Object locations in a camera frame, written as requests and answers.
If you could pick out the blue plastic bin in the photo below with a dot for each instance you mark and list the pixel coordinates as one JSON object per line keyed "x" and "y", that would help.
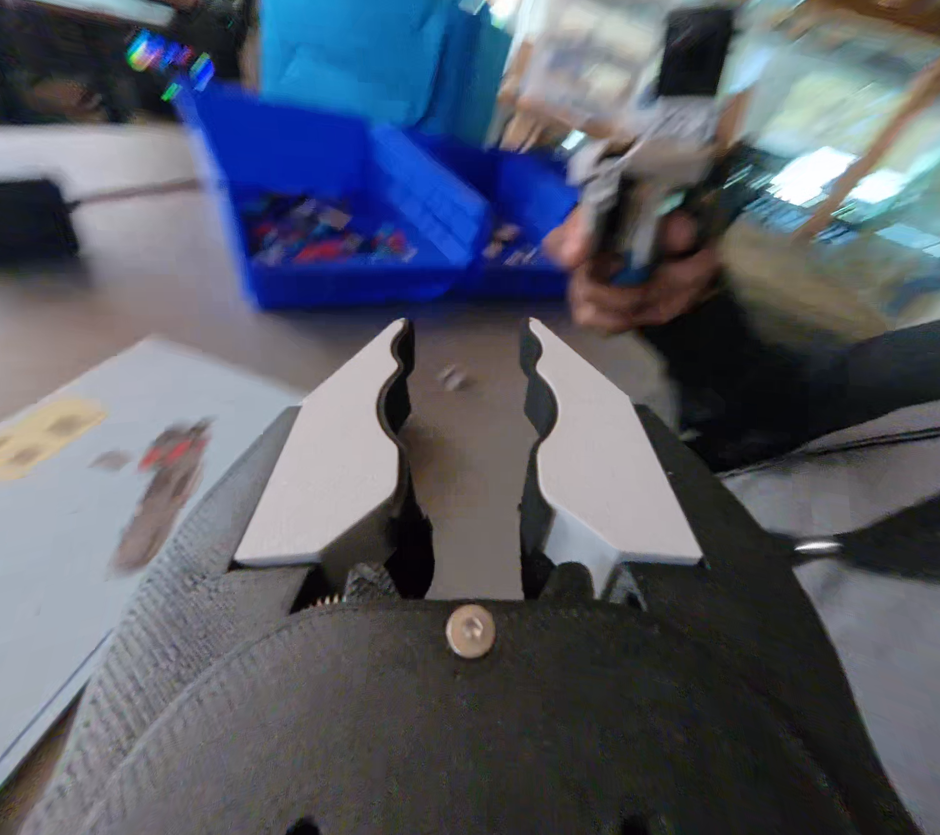
{"x": 529, "y": 181}
{"x": 294, "y": 144}

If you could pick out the pile of colourful toy bricks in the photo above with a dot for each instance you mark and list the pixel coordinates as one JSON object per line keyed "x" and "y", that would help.
{"x": 330, "y": 240}

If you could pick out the person's right hand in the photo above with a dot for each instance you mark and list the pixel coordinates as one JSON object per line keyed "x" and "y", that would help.
{"x": 646, "y": 302}

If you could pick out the person's grey top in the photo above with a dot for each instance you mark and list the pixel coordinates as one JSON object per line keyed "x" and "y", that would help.
{"x": 844, "y": 482}

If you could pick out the pile of dark toy bricks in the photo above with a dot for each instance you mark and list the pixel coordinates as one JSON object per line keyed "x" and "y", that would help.
{"x": 510, "y": 240}

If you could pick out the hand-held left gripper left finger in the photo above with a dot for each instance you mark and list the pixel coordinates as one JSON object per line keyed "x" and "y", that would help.
{"x": 323, "y": 482}

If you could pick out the light blue instruction booklet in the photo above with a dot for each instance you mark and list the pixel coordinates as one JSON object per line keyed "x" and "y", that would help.
{"x": 59, "y": 556}

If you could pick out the grey desk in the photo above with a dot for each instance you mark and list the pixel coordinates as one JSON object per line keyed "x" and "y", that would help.
{"x": 183, "y": 277}

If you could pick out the stack of clear storage boxes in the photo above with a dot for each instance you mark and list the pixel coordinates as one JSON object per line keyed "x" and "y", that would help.
{"x": 587, "y": 41}

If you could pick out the black power bank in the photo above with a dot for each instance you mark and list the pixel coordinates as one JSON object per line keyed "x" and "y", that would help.
{"x": 33, "y": 218}

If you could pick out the person's right forearm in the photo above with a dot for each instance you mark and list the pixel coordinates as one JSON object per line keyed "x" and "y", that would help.
{"x": 808, "y": 372}

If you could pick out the large blue felt bag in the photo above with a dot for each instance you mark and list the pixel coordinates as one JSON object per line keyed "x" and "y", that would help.
{"x": 345, "y": 41}

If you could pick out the small blue felt bag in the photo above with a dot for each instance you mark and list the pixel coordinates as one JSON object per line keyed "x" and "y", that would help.
{"x": 477, "y": 78}

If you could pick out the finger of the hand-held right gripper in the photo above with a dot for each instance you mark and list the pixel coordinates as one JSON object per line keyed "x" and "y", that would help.
{"x": 596, "y": 170}
{"x": 661, "y": 225}

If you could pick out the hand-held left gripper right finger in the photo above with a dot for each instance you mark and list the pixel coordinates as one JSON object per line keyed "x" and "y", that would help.
{"x": 609, "y": 482}

